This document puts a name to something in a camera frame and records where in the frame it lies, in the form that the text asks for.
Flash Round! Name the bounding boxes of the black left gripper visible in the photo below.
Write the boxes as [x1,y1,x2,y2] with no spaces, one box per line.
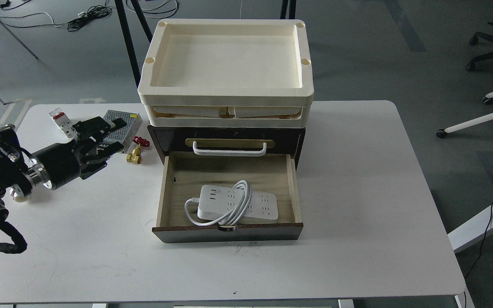
[30,116,127,190]

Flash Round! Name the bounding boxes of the white power strip with cable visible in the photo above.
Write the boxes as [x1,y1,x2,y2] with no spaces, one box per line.
[184,180,279,226]

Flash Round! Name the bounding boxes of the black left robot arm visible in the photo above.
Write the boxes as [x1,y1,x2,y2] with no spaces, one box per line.
[0,117,126,254]

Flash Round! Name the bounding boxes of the metal mesh power supply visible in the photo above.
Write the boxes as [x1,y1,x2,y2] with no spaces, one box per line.
[101,110,142,153]

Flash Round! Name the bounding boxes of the white red circuit breaker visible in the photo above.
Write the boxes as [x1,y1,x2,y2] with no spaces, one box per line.
[48,108,77,139]

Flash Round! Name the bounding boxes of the white plastic pipe valve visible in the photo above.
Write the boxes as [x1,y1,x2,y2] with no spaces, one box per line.
[9,187,29,203]

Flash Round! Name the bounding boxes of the open dark wooden drawer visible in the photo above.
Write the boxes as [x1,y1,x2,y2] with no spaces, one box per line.
[152,152,303,243]

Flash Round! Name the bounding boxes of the cream plastic top tray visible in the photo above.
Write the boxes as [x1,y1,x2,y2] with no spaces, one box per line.
[138,19,314,107]

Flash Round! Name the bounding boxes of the brass valve red handle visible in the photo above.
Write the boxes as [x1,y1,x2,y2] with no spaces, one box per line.
[126,136,151,164]

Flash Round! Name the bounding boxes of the white drawer handle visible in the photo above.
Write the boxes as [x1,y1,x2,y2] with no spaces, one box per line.
[192,141,267,157]

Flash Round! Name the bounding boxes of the black cable bundle on floor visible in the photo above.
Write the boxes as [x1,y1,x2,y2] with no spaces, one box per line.
[66,4,113,32]

